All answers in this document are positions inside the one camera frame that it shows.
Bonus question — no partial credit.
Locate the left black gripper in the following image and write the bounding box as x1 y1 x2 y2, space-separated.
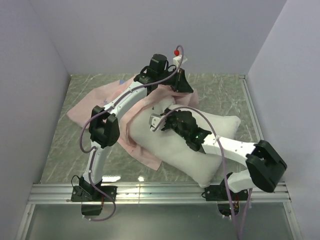
156 67 193 93

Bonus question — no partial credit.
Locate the white pillow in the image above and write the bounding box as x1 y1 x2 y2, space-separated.
129 97 242 189

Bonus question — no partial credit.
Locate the pink cartoon pillowcase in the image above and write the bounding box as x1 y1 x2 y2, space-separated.
67 78 199 171

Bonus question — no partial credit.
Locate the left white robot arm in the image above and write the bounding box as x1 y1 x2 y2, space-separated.
79 49 193 201

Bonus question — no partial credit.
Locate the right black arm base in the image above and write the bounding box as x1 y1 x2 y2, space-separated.
201 185 249 218

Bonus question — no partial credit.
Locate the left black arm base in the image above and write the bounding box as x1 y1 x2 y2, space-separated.
70 175 118 222

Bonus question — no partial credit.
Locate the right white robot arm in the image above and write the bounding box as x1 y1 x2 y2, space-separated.
150 107 288 200

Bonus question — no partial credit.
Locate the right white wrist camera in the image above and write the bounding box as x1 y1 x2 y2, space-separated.
149 113 167 132

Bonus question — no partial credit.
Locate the side aluminium rail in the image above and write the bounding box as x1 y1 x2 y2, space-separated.
239 75 265 141

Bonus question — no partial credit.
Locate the aluminium mounting rail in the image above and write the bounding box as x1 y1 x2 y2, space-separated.
27 182 291 205

